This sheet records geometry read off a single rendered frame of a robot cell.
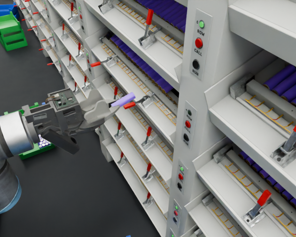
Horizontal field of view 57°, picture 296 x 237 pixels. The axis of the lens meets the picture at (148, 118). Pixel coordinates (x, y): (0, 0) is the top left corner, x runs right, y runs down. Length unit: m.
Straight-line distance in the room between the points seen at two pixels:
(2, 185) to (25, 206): 0.90
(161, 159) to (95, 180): 0.70
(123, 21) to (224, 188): 0.54
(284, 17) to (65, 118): 0.46
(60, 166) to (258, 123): 1.33
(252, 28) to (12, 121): 0.48
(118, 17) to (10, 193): 0.57
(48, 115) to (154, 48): 0.31
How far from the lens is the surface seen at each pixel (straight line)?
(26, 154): 1.74
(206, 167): 0.69
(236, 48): 0.51
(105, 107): 0.65
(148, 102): 0.83
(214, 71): 0.50
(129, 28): 0.82
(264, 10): 0.43
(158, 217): 1.27
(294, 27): 0.40
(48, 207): 1.55
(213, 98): 0.53
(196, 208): 0.85
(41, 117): 0.62
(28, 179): 1.69
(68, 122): 0.64
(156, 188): 1.11
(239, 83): 0.54
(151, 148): 0.97
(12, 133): 0.62
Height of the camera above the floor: 1.27
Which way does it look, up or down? 42 degrees down
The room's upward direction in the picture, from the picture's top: straight up
